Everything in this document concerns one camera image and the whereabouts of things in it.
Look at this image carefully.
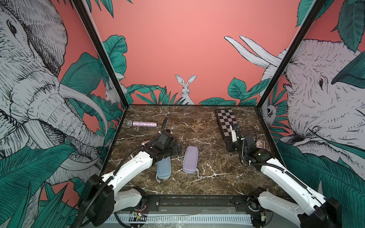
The blue zippered umbrella case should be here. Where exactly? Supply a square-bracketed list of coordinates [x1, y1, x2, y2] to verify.
[156, 157, 171, 183]

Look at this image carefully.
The white perforated cable duct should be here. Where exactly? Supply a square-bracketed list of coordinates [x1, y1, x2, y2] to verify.
[118, 214, 252, 225]

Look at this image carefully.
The checkered chess board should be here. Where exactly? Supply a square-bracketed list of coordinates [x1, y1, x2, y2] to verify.
[214, 108, 238, 140]

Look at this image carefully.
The small card box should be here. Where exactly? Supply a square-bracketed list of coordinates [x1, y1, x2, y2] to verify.
[256, 140, 266, 149]

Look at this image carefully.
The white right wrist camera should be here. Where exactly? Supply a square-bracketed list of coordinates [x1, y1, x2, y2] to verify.
[231, 129, 237, 143]

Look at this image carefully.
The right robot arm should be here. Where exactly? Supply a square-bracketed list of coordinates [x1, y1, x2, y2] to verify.
[229, 124, 343, 228]

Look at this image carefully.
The left black frame post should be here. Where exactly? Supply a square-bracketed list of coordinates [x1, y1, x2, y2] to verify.
[72, 0, 129, 109]

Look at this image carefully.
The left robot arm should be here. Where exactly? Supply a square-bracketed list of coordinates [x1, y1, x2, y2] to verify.
[72, 129, 181, 228]

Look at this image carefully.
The black frame post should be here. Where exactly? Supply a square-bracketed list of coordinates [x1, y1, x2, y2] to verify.
[72, 0, 129, 109]
[256, 0, 326, 109]

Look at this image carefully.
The glittery purple bottle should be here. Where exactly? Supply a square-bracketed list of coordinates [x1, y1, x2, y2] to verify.
[125, 120, 158, 127]

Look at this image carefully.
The right black frame post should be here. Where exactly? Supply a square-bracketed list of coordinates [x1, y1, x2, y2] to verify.
[256, 0, 326, 109]

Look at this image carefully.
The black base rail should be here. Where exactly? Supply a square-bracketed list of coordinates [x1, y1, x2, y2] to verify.
[113, 194, 297, 213]

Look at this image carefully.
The purple zippered umbrella case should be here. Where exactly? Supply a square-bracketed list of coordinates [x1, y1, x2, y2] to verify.
[182, 146, 200, 177]

